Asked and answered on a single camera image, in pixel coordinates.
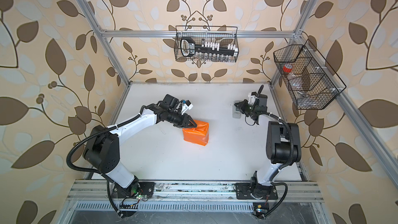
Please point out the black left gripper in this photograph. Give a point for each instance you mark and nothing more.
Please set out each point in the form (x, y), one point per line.
(185, 122)

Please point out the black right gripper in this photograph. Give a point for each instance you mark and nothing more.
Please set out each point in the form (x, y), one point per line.
(241, 107)

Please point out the orange wrapping paper sheet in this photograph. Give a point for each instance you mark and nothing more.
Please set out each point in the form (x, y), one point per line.
(198, 135)

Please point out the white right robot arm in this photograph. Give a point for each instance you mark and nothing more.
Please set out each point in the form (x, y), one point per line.
(282, 144)

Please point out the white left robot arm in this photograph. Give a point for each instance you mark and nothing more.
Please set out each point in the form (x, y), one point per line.
(102, 150)

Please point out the grey tape dispenser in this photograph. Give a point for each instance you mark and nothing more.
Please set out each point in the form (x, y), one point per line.
(236, 113)

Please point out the red capped clear bottle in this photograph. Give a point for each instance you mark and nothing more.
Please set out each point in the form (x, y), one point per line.
(294, 80)

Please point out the black white tool in basket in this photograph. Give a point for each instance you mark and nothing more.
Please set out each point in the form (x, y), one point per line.
(205, 49)

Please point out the black wire basket back wall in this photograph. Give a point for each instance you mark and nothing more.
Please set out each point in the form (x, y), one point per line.
(220, 34)

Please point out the black wire basket wall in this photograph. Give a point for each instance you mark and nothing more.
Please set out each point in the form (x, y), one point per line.
(320, 81)
(220, 34)

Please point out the black wire basket right wall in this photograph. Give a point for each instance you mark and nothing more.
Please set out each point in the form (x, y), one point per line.
(320, 81)

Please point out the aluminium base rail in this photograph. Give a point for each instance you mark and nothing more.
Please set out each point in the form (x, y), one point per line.
(202, 191)

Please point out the aluminium frame post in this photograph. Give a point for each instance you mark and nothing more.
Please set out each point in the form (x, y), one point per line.
(93, 23)

